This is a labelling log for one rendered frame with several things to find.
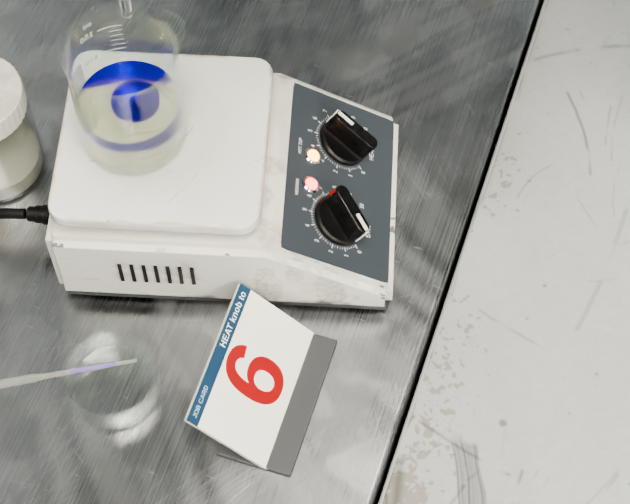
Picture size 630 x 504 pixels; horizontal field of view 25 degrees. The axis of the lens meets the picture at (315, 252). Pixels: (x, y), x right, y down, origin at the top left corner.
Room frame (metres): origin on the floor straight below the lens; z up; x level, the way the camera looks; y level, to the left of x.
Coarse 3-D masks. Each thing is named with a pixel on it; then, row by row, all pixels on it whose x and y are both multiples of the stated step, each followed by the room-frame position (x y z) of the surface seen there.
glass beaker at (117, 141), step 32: (64, 32) 0.47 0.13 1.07; (96, 32) 0.48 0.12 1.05; (128, 32) 0.49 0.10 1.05; (160, 32) 0.48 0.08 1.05; (64, 64) 0.45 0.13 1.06; (96, 64) 0.48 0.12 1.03; (160, 64) 0.48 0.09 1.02; (96, 96) 0.43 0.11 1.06; (128, 96) 0.43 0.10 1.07; (160, 96) 0.44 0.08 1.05; (96, 128) 0.43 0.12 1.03; (128, 128) 0.43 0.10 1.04; (160, 128) 0.44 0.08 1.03; (96, 160) 0.44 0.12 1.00; (128, 160) 0.43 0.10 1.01; (160, 160) 0.44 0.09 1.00
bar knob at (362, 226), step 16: (336, 192) 0.43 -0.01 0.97; (320, 208) 0.43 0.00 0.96; (336, 208) 0.43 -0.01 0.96; (352, 208) 0.43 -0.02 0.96; (320, 224) 0.42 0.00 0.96; (336, 224) 0.42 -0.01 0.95; (352, 224) 0.42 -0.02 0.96; (368, 224) 0.42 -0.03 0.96; (336, 240) 0.41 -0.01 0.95; (352, 240) 0.41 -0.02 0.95
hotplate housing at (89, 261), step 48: (288, 96) 0.50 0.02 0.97; (336, 96) 0.52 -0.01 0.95; (288, 144) 0.47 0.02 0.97; (48, 240) 0.40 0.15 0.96; (96, 240) 0.40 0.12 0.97; (144, 240) 0.40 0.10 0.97; (192, 240) 0.40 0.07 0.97; (240, 240) 0.40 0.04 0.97; (96, 288) 0.40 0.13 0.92; (144, 288) 0.40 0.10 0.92; (192, 288) 0.39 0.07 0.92; (288, 288) 0.39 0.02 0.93; (336, 288) 0.39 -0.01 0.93; (384, 288) 0.39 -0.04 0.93
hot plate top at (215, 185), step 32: (192, 64) 0.51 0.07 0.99; (224, 64) 0.51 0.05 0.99; (256, 64) 0.51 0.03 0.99; (192, 96) 0.49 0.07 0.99; (224, 96) 0.49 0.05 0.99; (256, 96) 0.49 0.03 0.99; (64, 128) 0.47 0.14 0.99; (192, 128) 0.47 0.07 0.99; (224, 128) 0.47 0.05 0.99; (256, 128) 0.47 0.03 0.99; (64, 160) 0.44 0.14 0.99; (192, 160) 0.44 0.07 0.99; (224, 160) 0.44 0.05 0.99; (256, 160) 0.44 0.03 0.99; (64, 192) 0.42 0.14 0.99; (96, 192) 0.42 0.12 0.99; (128, 192) 0.42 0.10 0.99; (160, 192) 0.42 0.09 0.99; (192, 192) 0.42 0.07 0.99; (224, 192) 0.42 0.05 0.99; (256, 192) 0.42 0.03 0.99; (64, 224) 0.40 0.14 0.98; (96, 224) 0.40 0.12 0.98; (128, 224) 0.40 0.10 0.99; (160, 224) 0.40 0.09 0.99; (192, 224) 0.40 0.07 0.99; (224, 224) 0.40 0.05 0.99; (256, 224) 0.40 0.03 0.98
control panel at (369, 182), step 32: (320, 96) 0.51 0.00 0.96; (320, 128) 0.49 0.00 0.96; (384, 128) 0.50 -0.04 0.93; (288, 160) 0.46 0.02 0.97; (320, 160) 0.46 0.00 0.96; (384, 160) 0.48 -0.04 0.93; (288, 192) 0.44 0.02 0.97; (320, 192) 0.44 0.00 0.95; (352, 192) 0.45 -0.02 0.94; (384, 192) 0.46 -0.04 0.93; (288, 224) 0.41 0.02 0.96; (384, 224) 0.43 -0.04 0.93; (320, 256) 0.40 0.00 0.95; (352, 256) 0.41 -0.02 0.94; (384, 256) 0.41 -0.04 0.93
